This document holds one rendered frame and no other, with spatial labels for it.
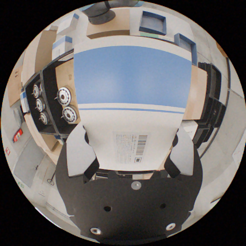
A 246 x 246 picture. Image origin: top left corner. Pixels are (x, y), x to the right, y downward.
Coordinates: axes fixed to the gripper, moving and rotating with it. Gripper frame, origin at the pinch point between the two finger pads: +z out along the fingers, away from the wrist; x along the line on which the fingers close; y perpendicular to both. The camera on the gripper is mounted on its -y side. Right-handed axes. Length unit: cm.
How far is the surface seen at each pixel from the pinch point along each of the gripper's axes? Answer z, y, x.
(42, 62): 29, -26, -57
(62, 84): 28.0, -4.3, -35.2
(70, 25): 33, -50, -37
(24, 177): -71, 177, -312
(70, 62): 28.1, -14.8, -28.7
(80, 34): 41, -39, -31
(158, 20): 41, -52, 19
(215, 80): 62, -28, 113
